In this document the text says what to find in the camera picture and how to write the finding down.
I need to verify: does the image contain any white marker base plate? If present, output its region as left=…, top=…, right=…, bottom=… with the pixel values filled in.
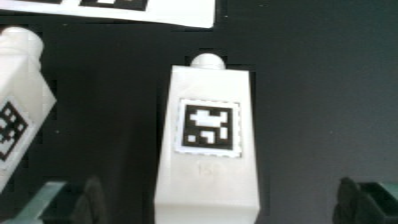
left=0, top=0, right=214, bottom=28

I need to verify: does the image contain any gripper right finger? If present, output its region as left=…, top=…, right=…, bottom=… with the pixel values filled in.
left=331, top=177, right=398, bottom=224

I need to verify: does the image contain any white stool leg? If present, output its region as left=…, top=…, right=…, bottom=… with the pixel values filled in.
left=154, top=53, right=259, bottom=224
left=0, top=27, right=56, bottom=192

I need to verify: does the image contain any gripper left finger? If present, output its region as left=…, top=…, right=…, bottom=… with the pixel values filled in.
left=0, top=177, right=108, bottom=224

